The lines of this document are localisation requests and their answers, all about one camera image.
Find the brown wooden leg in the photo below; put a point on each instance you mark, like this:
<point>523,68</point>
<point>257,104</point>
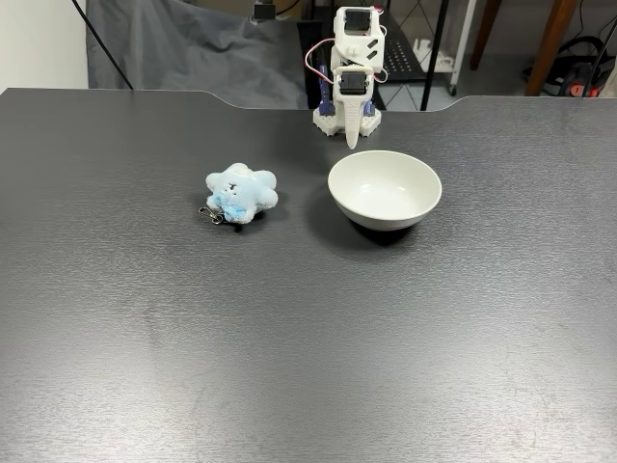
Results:
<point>552,48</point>
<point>484,34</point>

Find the small black camera device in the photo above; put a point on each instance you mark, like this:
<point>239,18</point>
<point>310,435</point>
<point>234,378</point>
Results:
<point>263,10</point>

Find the black red vacuum device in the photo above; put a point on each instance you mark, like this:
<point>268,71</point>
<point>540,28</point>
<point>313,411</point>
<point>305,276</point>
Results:
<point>578,53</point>

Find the white cart frame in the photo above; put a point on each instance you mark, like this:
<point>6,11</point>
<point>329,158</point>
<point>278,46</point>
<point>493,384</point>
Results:
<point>465,38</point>

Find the blue clamp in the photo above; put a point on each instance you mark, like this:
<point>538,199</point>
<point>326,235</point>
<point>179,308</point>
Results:
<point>369,107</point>
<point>326,103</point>

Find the white bowl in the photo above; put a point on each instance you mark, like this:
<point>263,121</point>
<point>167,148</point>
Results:
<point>385,185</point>

